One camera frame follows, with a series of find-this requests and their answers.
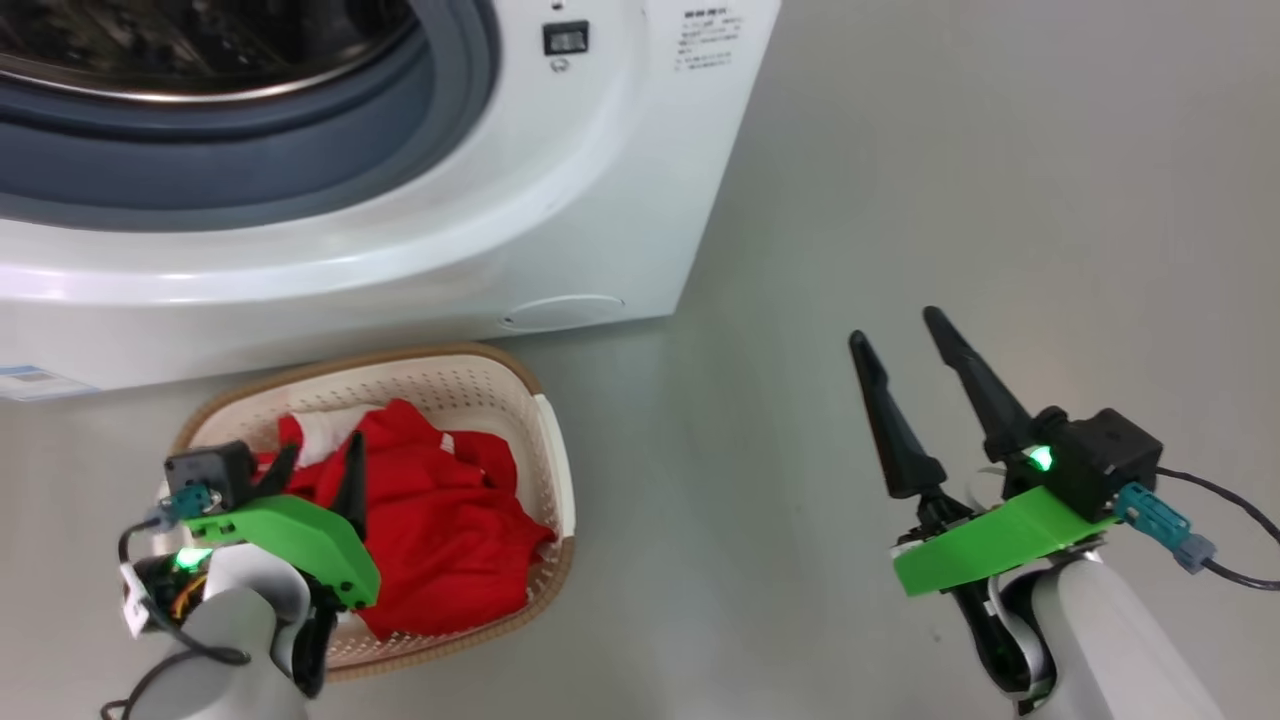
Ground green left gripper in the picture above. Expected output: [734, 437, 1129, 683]
[128, 430, 382, 617]

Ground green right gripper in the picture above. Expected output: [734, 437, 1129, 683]
[848, 305, 1122, 599]

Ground red garment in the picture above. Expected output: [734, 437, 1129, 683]
[255, 398, 557, 642]

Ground cream perforated laundry basket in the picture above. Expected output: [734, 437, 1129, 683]
[150, 343, 579, 685]

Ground white front-load washing machine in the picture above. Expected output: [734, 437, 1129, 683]
[0, 0, 784, 402]

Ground blue white energy label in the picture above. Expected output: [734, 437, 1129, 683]
[0, 364, 97, 402]

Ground round white filter cover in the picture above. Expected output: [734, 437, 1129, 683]
[499, 293, 627, 334]

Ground black cable with teal connector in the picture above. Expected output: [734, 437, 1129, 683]
[1113, 466, 1280, 591]
[100, 484, 253, 720]

